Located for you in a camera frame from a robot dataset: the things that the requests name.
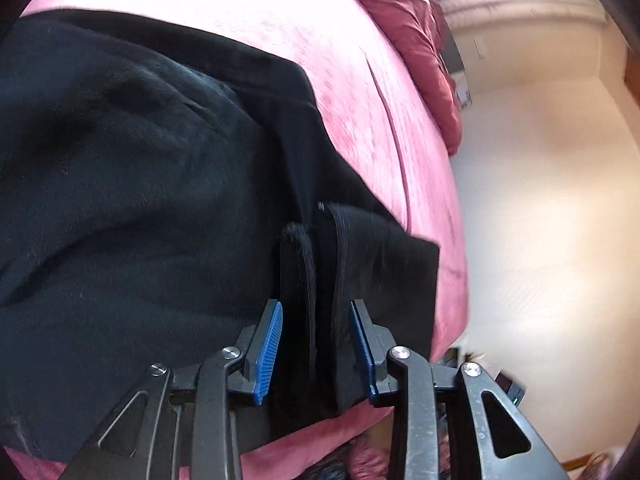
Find pink bed sheet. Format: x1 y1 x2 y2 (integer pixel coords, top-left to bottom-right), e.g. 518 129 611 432
1 0 468 479

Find red quilt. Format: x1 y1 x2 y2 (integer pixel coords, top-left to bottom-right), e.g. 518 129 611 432
358 0 462 155

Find black pants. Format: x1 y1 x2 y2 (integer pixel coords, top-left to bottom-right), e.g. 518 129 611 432
1 11 439 463

